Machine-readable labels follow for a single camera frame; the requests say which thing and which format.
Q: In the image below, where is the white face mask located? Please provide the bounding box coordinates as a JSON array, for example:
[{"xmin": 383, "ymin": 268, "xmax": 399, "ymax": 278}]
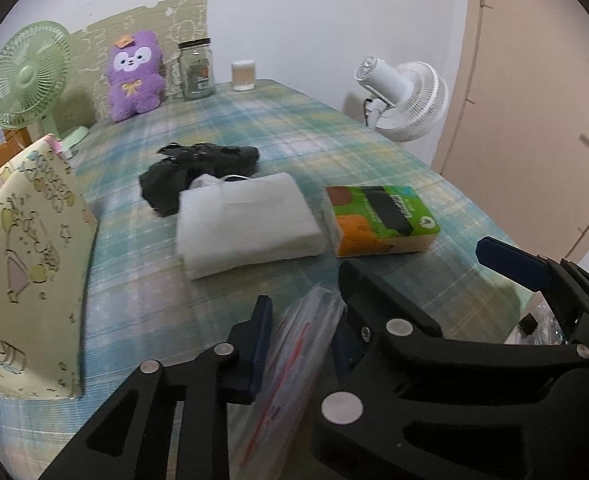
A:
[{"xmin": 189, "ymin": 172, "xmax": 255, "ymax": 193}]

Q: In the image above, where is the clear plastic bag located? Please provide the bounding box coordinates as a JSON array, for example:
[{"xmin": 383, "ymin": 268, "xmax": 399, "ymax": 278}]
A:
[{"xmin": 227, "ymin": 284, "xmax": 348, "ymax": 480}]

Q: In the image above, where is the patterned storage box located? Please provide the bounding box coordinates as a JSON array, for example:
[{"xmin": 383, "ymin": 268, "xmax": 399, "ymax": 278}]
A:
[{"xmin": 0, "ymin": 134, "xmax": 100, "ymax": 402}]

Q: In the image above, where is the purple plush toy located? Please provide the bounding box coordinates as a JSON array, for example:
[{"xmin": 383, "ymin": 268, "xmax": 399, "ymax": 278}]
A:
[{"xmin": 105, "ymin": 30, "xmax": 168, "ymax": 123}]

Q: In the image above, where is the black cloth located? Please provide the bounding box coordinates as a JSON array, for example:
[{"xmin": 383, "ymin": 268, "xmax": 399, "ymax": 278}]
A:
[{"xmin": 139, "ymin": 142, "xmax": 260, "ymax": 218}]

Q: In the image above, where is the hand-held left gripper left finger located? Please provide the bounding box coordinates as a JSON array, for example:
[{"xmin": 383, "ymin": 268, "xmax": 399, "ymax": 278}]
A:
[{"xmin": 39, "ymin": 296, "xmax": 274, "ymax": 480}]

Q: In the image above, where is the white standing fan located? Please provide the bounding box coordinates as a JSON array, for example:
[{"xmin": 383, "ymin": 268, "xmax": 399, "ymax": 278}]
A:
[{"xmin": 355, "ymin": 56, "xmax": 450, "ymax": 143}]

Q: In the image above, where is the green orange tissue pack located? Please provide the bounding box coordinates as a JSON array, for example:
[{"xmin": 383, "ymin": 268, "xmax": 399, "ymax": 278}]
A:
[{"xmin": 325, "ymin": 185, "xmax": 441, "ymax": 258}]

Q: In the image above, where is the glass jar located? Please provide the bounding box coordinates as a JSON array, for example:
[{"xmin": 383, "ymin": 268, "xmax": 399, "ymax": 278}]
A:
[{"xmin": 167, "ymin": 39, "xmax": 216, "ymax": 101}]

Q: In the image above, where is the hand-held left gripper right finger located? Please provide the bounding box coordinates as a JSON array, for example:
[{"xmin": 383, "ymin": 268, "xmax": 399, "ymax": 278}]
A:
[{"xmin": 332, "ymin": 327, "xmax": 370, "ymax": 381}]

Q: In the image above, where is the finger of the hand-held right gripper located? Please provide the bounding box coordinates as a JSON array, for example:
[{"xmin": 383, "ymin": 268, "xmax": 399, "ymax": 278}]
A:
[
  {"xmin": 476, "ymin": 236, "xmax": 589, "ymax": 361},
  {"xmin": 312, "ymin": 259, "xmax": 589, "ymax": 480}
]

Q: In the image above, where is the green patterned board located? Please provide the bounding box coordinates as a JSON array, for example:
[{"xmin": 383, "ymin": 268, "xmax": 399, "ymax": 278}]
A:
[{"xmin": 69, "ymin": 0, "xmax": 210, "ymax": 126}]

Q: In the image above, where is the plastic bag pile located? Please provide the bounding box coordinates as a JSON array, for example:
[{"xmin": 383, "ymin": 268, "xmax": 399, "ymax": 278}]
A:
[{"xmin": 505, "ymin": 295, "xmax": 568, "ymax": 346}]

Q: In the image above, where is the white cloth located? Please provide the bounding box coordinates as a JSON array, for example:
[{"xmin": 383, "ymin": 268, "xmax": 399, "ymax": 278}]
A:
[{"xmin": 176, "ymin": 172, "xmax": 328, "ymax": 281}]

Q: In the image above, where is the cotton swab container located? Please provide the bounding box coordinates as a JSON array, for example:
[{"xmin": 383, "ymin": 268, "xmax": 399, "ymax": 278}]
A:
[{"xmin": 231, "ymin": 60, "xmax": 256, "ymax": 92}]

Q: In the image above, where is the beige door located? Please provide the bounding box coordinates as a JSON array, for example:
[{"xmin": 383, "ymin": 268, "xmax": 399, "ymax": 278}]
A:
[{"xmin": 432, "ymin": 0, "xmax": 589, "ymax": 271}]

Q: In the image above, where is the green desk fan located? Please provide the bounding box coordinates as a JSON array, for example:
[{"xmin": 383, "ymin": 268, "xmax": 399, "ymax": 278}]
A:
[{"xmin": 0, "ymin": 20, "xmax": 92, "ymax": 158}]

